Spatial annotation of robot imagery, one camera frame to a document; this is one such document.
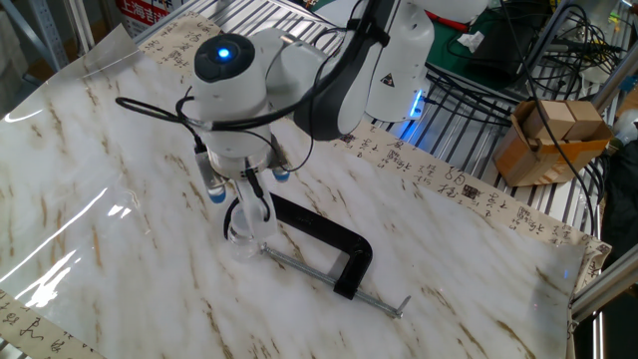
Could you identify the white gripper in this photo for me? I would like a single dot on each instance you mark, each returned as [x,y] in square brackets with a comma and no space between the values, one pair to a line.
[249,209]

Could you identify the black device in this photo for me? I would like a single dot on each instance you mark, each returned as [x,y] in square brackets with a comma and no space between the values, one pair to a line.
[503,55]

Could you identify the aluminium profile post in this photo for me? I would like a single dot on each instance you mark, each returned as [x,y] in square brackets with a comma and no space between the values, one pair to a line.
[82,25]
[615,82]

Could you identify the red and white printed box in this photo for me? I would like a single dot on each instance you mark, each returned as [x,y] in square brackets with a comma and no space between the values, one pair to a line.
[142,12]

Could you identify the aluminium frame rail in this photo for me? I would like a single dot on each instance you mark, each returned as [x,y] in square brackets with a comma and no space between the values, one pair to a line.
[603,289]

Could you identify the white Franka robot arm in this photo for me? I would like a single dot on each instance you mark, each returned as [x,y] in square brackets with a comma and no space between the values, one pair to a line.
[229,109]

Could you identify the brown cardboard box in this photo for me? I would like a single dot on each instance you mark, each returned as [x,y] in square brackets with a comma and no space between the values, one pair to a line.
[523,159]

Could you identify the red tool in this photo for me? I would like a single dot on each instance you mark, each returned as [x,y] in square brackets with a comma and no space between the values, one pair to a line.
[451,23]

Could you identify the beige calligraphy print cloth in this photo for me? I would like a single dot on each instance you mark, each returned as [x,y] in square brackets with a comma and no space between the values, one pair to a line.
[448,179]

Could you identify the black bag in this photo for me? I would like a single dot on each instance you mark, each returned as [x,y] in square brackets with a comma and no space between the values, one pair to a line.
[620,199]

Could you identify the crumpled white paper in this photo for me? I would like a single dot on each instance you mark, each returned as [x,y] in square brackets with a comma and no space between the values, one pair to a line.
[471,41]

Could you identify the grey metal shelf frame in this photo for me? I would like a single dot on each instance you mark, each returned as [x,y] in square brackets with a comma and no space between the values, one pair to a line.
[47,30]

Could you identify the green mat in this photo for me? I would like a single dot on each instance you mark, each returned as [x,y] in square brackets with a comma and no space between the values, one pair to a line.
[448,55]

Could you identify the black C-clamp with steel screw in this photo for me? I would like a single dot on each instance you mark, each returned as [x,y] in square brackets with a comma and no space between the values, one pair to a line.
[356,254]

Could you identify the white round object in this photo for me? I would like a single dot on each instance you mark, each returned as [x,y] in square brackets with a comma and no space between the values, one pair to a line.
[627,124]

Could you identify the small clear glass jar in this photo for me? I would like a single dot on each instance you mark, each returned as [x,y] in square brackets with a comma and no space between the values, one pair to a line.
[244,249]

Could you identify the glossy marble pattern sheet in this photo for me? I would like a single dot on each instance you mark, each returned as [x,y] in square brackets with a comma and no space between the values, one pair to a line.
[124,149]

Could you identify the silver bracket with blue tips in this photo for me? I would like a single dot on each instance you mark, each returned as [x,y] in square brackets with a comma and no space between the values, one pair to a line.
[207,174]

